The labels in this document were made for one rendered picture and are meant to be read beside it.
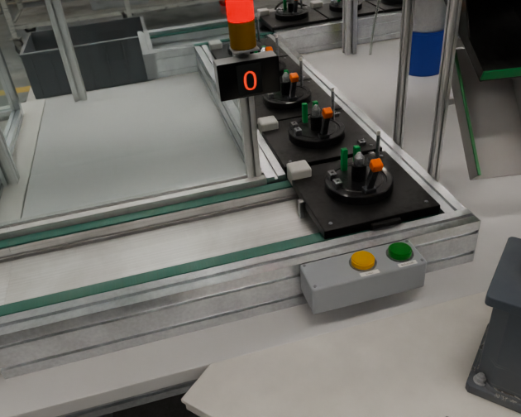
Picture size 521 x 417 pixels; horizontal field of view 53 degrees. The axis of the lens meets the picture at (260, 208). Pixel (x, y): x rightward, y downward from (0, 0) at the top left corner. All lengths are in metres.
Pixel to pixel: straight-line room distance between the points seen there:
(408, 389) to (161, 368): 0.40
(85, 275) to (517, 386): 0.76
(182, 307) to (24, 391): 0.29
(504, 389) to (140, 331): 0.59
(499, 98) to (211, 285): 0.70
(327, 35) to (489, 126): 1.21
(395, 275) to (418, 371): 0.16
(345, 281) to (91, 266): 0.50
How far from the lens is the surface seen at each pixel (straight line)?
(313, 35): 2.24
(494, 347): 0.84
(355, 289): 0.92
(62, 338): 0.96
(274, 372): 0.90
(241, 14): 1.00
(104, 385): 0.95
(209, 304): 0.94
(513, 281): 0.79
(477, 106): 1.18
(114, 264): 1.08
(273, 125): 1.35
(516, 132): 1.19
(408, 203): 1.07
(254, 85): 1.04
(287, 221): 1.10
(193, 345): 0.96
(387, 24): 2.36
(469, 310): 1.02
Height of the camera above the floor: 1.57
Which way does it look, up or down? 34 degrees down
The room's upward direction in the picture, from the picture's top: 6 degrees counter-clockwise
